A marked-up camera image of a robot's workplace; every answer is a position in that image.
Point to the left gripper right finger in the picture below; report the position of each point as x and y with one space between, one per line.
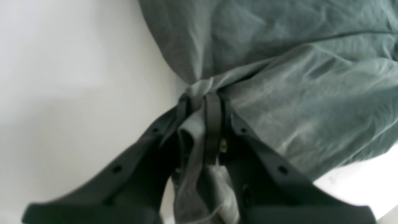
268 189

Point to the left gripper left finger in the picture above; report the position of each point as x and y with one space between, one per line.
129 190

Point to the dark grey t-shirt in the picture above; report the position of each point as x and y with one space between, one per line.
315 79

